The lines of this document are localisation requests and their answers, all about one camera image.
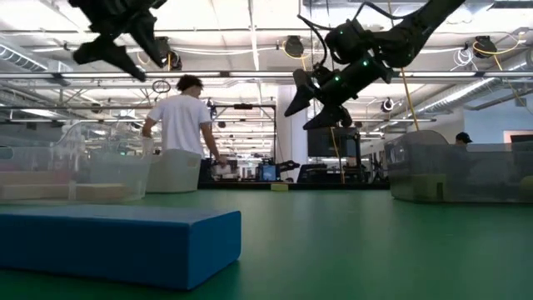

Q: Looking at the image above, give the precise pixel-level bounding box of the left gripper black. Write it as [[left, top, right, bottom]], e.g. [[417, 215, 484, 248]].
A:
[[68, 0, 167, 83]]

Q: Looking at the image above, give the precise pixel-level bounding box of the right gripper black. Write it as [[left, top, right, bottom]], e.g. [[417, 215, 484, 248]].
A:
[[284, 56, 395, 131]]

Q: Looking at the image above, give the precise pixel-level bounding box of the long beige foam block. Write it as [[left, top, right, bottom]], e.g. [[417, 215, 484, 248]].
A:
[[0, 182, 128, 202]]

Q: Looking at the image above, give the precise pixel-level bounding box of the blue foam block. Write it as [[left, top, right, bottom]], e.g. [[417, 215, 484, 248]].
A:
[[0, 203, 242, 292]]

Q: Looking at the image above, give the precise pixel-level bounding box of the yellow-green foam block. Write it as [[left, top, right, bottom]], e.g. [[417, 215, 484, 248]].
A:
[[520, 174, 533, 199]]

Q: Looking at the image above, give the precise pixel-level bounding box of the black monitor screen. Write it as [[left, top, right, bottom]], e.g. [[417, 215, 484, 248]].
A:
[[306, 127, 361, 158]]

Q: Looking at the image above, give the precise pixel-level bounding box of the white building pillar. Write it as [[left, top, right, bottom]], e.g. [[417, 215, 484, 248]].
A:
[[276, 85, 309, 181]]

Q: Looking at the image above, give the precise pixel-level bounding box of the clear plastic bin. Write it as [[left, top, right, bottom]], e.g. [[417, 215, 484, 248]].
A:
[[0, 120, 153, 204]]

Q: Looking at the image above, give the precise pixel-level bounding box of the white plastic bin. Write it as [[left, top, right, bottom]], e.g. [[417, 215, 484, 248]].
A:
[[145, 148, 203, 194]]

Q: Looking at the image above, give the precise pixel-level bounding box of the grey translucent plastic bin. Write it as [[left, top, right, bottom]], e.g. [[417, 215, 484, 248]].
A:
[[383, 129, 533, 204]]

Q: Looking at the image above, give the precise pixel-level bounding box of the yellow hanging cable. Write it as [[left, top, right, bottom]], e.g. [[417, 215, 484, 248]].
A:
[[399, 68, 421, 133], [331, 127, 346, 184]]

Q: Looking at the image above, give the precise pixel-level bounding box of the black cable loop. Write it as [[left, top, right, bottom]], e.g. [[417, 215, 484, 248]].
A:
[[152, 79, 172, 95]]

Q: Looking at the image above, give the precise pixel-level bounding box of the silver ceiling air duct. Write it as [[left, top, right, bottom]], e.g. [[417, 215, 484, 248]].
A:
[[411, 53, 533, 116], [0, 41, 74, 87]]

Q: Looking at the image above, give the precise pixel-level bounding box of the white cable coil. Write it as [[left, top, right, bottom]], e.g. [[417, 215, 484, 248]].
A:
[[453, 47, 476, 70]]

